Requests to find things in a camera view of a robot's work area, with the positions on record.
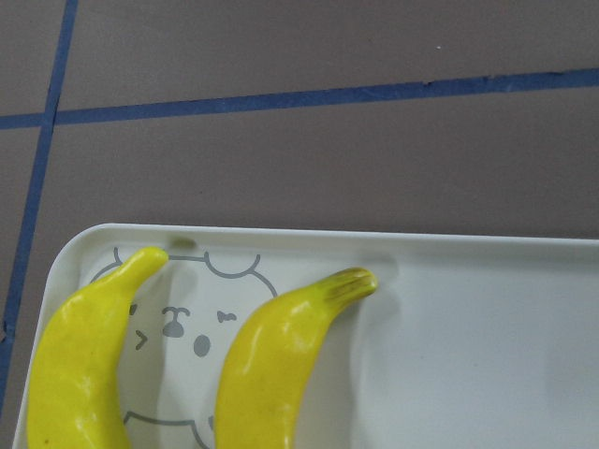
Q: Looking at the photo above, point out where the yellow banana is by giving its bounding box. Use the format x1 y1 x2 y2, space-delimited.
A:
26 247 168 448
214 268 378 448

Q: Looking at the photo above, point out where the white bear plate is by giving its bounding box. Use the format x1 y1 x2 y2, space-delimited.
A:
38 224 598 448

